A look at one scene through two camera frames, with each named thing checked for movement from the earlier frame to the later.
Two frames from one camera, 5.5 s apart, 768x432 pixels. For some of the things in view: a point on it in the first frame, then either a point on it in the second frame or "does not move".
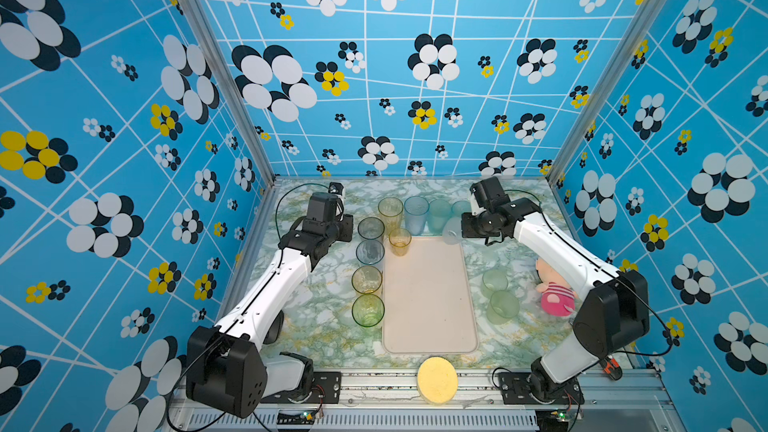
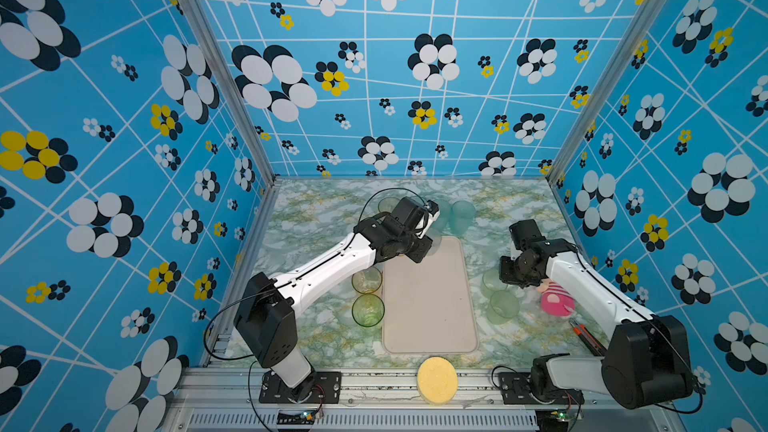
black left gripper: [346, 224] → [426, 243]
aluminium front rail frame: [653, 402] does not move
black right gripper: [467, 231] → [505, 276]
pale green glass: [503, 305] does not move
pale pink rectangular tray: [427, 305] does not move
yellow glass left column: [366, 279] does not move
